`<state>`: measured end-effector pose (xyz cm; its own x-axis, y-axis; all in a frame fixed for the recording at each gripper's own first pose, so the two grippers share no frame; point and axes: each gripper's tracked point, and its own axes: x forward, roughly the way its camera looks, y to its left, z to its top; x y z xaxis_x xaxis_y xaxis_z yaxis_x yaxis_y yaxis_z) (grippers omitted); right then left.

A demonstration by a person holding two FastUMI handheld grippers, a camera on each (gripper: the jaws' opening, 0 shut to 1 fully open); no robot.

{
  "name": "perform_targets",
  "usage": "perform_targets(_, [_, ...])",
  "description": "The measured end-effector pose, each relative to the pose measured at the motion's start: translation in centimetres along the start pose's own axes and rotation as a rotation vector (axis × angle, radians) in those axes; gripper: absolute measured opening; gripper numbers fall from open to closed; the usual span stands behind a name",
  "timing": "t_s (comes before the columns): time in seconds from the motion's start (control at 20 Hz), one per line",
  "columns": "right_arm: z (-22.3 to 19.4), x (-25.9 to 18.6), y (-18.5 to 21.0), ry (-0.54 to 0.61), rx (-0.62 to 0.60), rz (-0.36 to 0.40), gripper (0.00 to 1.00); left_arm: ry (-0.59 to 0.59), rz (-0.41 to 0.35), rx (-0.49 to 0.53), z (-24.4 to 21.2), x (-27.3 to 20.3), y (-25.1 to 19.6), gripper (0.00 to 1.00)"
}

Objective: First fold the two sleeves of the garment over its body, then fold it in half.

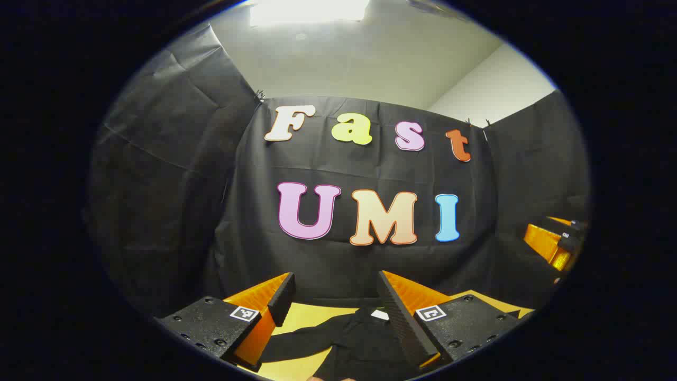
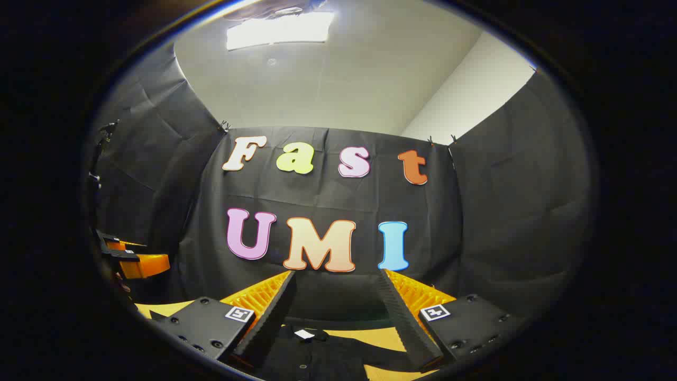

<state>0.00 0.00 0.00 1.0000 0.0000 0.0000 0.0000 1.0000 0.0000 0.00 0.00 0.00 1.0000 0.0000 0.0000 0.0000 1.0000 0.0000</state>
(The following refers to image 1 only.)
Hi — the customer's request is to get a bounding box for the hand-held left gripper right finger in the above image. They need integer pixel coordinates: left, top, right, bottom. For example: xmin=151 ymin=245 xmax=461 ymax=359
xmin=377 ymin=270 xmax=523 ymax=371

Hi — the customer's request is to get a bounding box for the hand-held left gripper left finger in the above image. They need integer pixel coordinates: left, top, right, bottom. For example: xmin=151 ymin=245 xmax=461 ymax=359
xmin=155 ymin=271 xmax=297 ymax=373

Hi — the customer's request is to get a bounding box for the black shirt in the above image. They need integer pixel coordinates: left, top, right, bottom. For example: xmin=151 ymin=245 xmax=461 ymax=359
xmin=259 ymin=306 xmax=418 ymax=381

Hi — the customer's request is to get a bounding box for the black backdrop cloth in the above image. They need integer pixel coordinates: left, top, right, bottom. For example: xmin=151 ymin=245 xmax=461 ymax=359
xmin=85 ymin=24 xmax=590 ymax=318

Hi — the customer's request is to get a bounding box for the ceiling light panel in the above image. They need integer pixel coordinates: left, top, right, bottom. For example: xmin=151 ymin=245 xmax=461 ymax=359
xmin=249 ymin=0 xmax=371 ymax=27

